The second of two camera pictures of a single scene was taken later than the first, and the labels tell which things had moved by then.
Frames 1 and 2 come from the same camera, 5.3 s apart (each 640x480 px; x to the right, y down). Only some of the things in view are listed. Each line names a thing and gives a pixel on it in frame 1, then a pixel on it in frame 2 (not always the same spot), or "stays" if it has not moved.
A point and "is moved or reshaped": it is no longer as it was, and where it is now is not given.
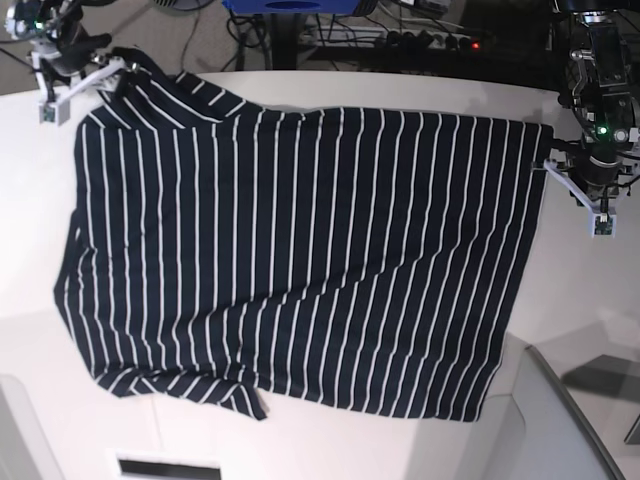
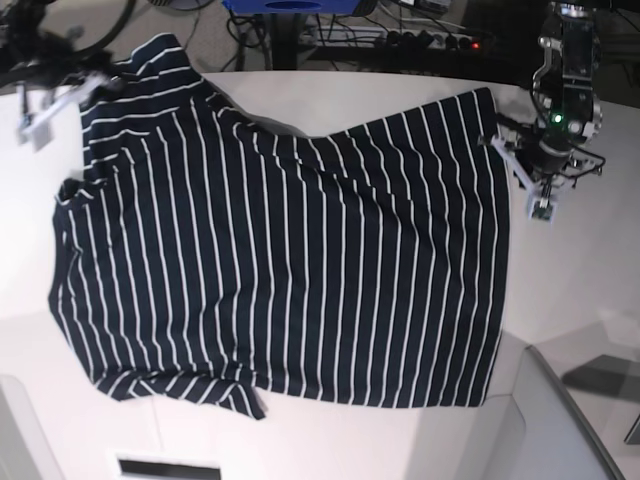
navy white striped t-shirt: [344, 261] is moved or reshaped
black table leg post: [284, 41] stays
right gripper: [602, 94] → [556, 144]
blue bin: [290, 7] stays
